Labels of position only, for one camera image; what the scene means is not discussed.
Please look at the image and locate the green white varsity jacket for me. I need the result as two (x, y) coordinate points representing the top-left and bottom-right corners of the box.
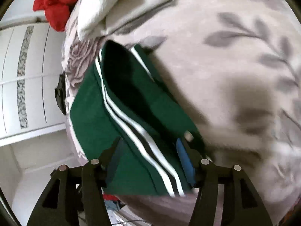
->
(70, 40), (203, 197)

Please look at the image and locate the white wardrobe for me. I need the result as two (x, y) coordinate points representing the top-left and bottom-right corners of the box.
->
(1, 0), (77, 225)

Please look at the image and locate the black folded garment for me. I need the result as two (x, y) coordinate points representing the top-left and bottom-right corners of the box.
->
(55, 72), (67, 116)

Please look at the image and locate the floral purple bed blanket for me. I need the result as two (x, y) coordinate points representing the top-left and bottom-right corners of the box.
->
(62, 0), (300, 225)

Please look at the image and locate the white folded fluffy garment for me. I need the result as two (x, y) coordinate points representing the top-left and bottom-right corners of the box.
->
(77, 0), (174, 41)

